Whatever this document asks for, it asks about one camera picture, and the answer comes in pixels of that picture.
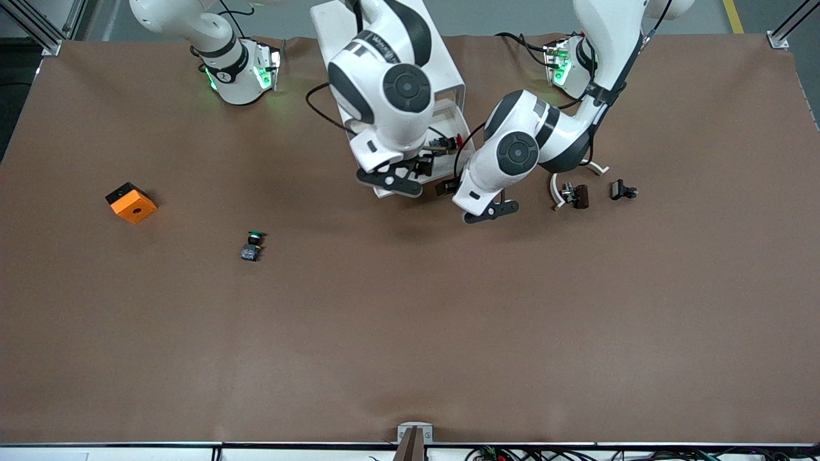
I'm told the white drawer cabinet shell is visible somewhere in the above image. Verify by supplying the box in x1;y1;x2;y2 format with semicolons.
310;0;467;138

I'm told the green push button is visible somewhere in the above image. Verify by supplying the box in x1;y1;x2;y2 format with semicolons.
240;230;267;262

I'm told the white curved plastic clip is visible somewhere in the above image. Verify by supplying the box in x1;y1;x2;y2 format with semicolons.
550;160;610;211

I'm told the brown paper table cover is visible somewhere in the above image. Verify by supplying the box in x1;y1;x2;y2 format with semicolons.
0;32;820;446

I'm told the brown bar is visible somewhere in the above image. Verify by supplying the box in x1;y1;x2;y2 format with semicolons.
392;428;427;461

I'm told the orange box with hole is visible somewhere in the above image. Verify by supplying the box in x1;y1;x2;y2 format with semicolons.
105;182;158;225

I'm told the yellow floor tape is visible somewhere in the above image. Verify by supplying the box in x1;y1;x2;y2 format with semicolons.
723;0;746;34

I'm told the black base cable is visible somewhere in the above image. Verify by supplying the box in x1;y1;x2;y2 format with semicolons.
496;31;557;68

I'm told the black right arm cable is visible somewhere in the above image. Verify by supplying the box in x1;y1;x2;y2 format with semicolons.
306;80;361;136

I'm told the grey metal bracket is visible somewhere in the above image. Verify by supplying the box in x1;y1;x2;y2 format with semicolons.
397;422;434;446

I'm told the cable bundle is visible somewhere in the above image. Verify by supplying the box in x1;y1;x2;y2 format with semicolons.
464;446;820;461

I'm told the white table edge rail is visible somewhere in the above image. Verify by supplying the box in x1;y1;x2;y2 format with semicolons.
0;441;820;461

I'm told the aluminium frame post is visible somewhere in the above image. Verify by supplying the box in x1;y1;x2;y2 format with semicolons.
0;0;65;57
767;0;820;51

